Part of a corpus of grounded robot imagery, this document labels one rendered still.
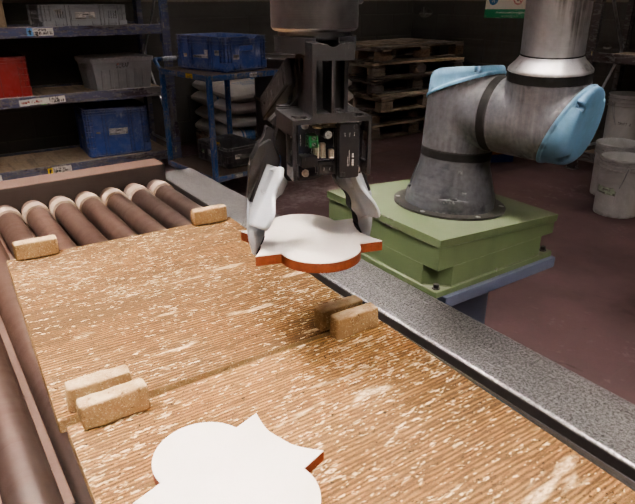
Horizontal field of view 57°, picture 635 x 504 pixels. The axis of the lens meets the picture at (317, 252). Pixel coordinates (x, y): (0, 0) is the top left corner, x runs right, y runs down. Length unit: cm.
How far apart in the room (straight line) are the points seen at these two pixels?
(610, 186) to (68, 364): 374
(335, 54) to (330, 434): 32
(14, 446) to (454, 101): 73
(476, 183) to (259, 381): 53
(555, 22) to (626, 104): 423
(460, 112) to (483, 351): 40
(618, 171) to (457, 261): 321
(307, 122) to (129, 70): 442
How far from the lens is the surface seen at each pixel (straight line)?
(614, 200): 412
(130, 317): 73
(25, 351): 75
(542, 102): 88
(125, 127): 492
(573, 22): 88
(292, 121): 49
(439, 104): 96
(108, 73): 483
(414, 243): 90
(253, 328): 68
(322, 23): 50
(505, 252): 99
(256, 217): 56
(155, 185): 129
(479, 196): 98
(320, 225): 63
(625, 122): 513
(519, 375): 67
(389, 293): 80
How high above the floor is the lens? 128
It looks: 24 degrees down
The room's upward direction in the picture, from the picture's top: straight up
